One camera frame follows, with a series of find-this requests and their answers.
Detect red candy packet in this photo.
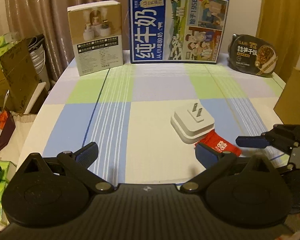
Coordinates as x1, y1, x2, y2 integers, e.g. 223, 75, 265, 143
194, 132, 243, 157

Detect white flat board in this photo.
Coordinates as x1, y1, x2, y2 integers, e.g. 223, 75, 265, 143
23, 82, 47, 115

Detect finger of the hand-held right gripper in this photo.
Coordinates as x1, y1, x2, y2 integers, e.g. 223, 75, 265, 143
236, 124, 300, 155

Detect brown cardboard box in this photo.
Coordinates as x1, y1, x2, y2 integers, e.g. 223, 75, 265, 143
273, 66, 300, 126

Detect white charger plug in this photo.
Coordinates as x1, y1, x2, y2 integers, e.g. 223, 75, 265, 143
170, 102, 215, 144

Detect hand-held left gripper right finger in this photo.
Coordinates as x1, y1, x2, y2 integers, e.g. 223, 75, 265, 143
179, 143, 281, 193

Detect yellow wooden door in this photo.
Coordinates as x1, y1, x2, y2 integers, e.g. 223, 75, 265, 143
256, 0, 300, 71

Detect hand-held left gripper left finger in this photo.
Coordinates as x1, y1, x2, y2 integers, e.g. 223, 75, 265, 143
13, 142, 113, 194

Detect brown storage carton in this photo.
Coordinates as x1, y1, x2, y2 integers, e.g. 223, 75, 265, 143
0, 39, 42, 113

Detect dark brown open box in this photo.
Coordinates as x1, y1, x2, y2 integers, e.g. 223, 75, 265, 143
0, 107, 16, 155

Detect orange handled screwdriver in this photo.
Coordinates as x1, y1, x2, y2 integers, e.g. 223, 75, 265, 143
0, 89, 11, 128

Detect large blue printed milk box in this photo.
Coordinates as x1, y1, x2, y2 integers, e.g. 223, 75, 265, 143
128, 0, 230, 65

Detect black instant rice bowl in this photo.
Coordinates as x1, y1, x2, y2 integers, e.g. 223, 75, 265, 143
226, 33, 279, 78

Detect checkered cloth desktop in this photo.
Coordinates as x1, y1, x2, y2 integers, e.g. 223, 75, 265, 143
16, 49, 294, 184

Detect striped paper bag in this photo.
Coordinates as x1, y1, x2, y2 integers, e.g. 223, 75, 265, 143
27, 33, 51, 91

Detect stack of green tissue packs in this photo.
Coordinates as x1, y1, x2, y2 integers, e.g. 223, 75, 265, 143
0, 32, 18, 52

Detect beige humidifier box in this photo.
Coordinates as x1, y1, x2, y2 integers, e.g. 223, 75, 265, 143
67, 0, 124, 77

